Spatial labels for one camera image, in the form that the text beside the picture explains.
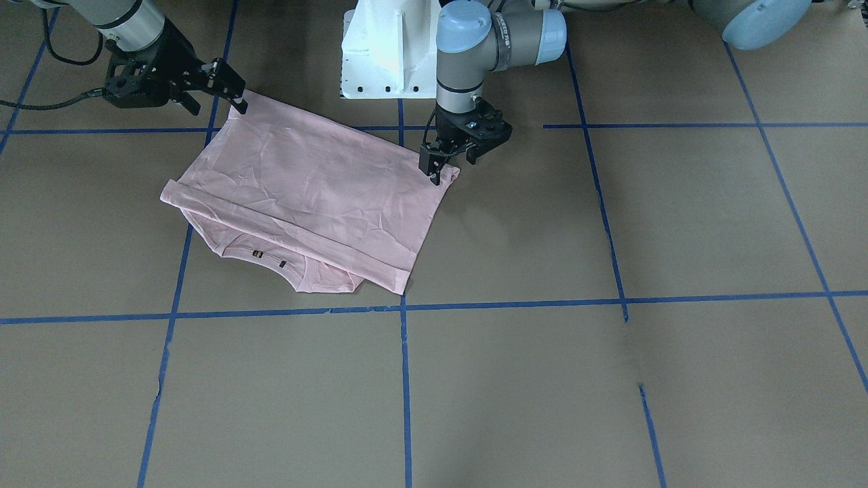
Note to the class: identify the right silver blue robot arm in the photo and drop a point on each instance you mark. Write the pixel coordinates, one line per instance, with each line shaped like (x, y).
(132, 24)

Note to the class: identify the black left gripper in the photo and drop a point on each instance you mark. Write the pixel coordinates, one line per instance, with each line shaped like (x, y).
(449, 127)

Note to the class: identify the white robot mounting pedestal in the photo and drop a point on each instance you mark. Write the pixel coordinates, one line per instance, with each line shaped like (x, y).
(389, 50)

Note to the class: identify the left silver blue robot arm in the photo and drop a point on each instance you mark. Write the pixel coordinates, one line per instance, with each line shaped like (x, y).
(475, 38)

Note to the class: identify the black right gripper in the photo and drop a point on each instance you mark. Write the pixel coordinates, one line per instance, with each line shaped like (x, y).
(167, 53)

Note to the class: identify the pink t-shirt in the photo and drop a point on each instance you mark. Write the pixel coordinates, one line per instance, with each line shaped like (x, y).
(324, 206)

